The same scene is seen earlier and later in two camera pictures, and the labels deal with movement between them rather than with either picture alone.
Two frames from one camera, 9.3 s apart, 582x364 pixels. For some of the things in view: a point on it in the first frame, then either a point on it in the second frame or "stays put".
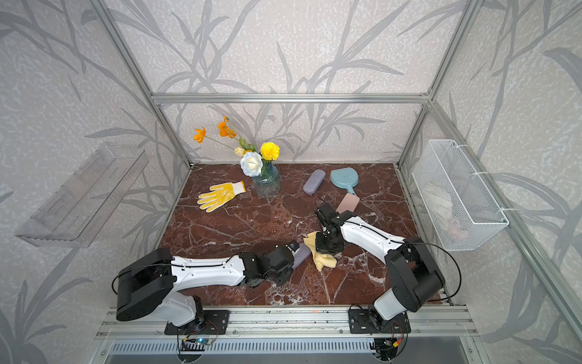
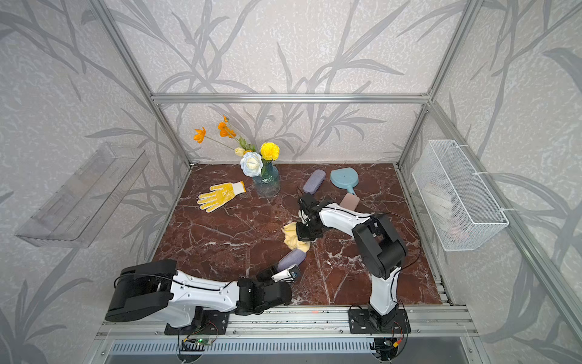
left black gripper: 286,277 to 268,275
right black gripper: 320,249 to 302,236
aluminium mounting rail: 150,321 stays put
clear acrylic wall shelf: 75,212 stays put
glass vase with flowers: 260,164 stays put
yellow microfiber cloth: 320,259 to 292,240
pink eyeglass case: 348,203 stays put
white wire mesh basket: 461,207 stays put
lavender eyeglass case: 301,254 stays put
